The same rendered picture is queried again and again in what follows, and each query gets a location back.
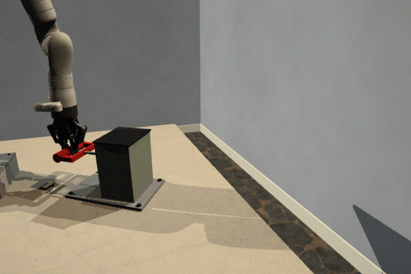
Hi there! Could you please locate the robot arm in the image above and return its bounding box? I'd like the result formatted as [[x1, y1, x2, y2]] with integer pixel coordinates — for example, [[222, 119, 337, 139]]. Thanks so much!
[[21, 0, 76, 112]]

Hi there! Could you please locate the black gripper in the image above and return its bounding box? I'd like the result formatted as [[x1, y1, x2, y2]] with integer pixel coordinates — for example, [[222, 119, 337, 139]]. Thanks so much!
[[47, 104, 87, 155]]

